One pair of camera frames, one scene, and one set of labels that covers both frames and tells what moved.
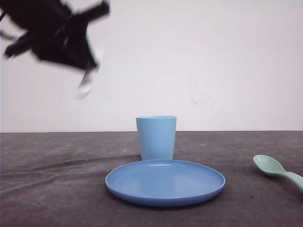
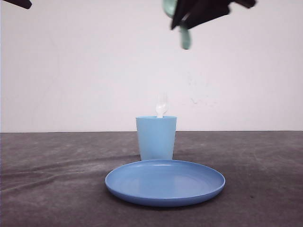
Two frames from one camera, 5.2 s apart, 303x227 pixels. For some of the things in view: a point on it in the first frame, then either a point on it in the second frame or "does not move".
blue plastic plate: (164, 182) does not move
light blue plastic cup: (156, 135) does not move
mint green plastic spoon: (268, 164) to (169, 6)
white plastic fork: (86, 85) to (161, 104)
